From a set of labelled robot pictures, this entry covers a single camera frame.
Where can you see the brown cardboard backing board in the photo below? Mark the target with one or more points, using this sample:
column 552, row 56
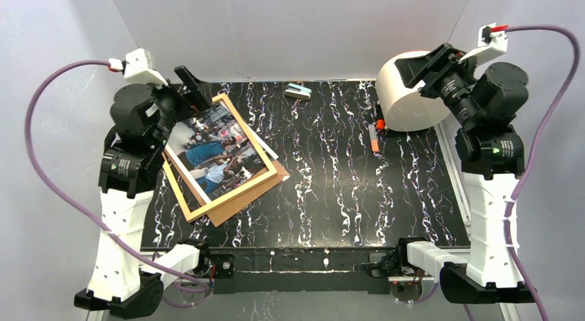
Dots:
column 224, row 212

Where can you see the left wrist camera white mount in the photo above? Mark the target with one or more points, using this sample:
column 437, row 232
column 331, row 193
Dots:
column 137, row 68

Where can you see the light wooden picture frame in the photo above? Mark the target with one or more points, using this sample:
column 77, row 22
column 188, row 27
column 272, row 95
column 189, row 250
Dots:
column 187, row 201

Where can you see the orange grey marker pen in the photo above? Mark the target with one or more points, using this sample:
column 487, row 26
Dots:
column 374, row 131

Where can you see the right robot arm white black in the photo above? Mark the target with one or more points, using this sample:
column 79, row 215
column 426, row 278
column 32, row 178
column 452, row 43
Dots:
column 492, row 162

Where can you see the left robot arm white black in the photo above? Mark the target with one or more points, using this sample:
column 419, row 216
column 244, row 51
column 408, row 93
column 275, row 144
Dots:
column 144, row 114

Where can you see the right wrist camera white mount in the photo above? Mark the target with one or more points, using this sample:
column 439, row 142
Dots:
column 492, row 43

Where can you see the printed street photo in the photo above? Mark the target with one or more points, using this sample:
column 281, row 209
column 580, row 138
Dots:
column 217, row 154

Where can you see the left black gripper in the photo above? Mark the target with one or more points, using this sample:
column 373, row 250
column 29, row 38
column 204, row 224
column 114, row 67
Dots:
column 183, row 94

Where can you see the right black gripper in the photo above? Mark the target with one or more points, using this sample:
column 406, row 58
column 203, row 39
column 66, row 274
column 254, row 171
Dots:
column 435, row 75

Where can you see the white cylindrical container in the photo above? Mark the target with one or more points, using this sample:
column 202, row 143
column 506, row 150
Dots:
column 404, row 109

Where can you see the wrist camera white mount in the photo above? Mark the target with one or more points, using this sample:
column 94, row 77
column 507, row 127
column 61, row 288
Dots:
column 492, row 43
column 137, row 68

